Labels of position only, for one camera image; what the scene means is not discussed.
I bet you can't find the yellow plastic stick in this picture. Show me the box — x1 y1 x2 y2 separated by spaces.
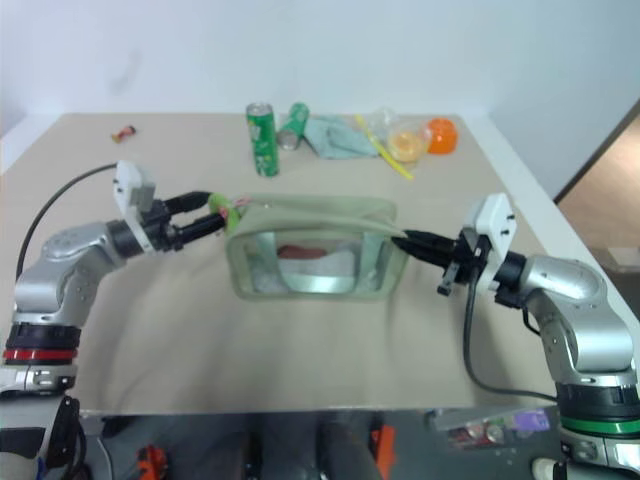
354 114 416 182

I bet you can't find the grey tray with small parts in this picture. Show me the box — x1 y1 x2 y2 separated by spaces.
430 406 552 447

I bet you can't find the teal cloth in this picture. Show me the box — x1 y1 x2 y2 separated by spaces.
301 114 382 162

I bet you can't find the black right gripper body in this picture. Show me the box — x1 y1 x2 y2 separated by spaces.
436 227 494 297

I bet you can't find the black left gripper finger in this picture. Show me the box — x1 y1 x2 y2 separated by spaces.
174 213 228 244
169 190 216 214

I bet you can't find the green soda can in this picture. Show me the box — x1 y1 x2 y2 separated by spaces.
245 101 281 178
276 101 312 152

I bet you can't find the clear plastic cup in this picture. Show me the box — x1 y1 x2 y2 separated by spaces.
370 106 434 164

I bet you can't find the green transparent zip pouch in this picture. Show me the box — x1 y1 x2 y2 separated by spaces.
224 193 409 304

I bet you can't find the orange plastic ball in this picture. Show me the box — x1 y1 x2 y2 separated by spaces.
426 116 461 157

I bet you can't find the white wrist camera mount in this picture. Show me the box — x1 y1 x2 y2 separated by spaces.
112 160 159 252
461 193 517 292

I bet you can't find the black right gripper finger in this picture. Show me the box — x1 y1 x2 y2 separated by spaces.
391 236 453 268
402 228 455 251

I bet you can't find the green plush keychain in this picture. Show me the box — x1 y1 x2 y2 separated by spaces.
206 191 247 235

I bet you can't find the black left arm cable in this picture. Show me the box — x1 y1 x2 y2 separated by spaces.
14 163 119 281

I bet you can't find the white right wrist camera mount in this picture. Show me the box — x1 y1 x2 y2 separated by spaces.
461 193 517 292

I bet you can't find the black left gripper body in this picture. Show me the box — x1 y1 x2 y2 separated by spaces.
141 198 184 253

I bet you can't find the brown wooden door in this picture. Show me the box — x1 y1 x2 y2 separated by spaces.
553 98 640 251

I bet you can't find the cardboard box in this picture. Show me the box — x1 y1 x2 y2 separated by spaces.
603 246 640 272

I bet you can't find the orange black tool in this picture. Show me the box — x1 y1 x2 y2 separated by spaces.
370 423 397 479
138 443 169 480

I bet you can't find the white item inside pouch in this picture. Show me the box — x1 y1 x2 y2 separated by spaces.
252 249 364 294

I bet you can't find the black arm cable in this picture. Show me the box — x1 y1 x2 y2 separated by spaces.
461 277 559 402
14 163 119 281

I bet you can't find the red item inside pouch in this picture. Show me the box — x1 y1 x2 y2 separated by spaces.
277 243 327 261

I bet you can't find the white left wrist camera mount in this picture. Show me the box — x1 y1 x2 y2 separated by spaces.
112 160 159 252

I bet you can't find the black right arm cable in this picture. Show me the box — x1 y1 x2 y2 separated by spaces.
461 277 559 402

